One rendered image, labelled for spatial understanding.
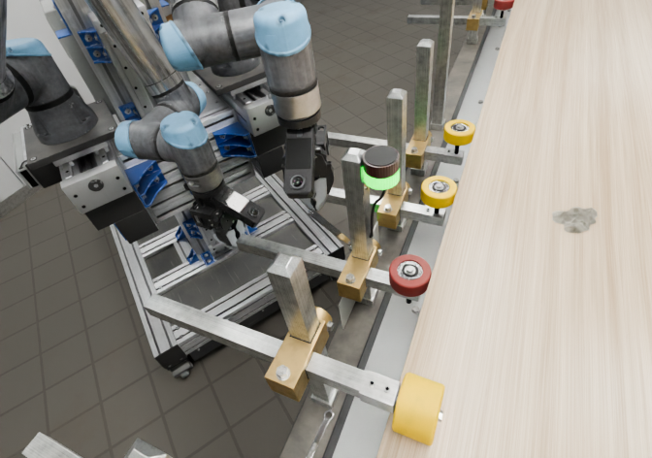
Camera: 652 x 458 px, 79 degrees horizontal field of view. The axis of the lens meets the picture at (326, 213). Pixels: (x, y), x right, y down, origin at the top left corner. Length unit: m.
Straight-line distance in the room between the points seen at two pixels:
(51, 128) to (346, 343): 0.89
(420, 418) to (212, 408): 1.25
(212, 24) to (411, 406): 0.61
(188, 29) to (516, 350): 0.71
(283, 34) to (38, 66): 0.73
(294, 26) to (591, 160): 0.78
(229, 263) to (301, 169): 1.23
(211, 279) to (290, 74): 1.31
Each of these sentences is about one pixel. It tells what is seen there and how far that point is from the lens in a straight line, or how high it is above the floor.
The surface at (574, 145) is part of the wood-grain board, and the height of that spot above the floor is 0.90.
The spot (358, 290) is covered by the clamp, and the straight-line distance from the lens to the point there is 0.81.
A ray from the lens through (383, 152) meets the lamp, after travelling 0.66.
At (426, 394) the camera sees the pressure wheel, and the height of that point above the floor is 0.98.
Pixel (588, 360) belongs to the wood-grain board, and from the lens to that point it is 0.76.
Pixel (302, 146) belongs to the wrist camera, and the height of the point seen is 1.17.
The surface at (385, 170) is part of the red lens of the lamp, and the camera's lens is 0.64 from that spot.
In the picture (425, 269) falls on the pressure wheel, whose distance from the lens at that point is 0.78.
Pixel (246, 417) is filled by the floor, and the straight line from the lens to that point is 1.69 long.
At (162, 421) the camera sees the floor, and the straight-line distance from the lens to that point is 1.81.
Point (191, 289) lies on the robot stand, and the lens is 1.79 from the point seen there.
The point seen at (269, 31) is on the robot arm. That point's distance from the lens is 0.58.
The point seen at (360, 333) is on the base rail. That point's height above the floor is 0.70.
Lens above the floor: 1.53
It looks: 44 degrees down
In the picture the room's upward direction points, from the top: 10 degrees counter-clockwise
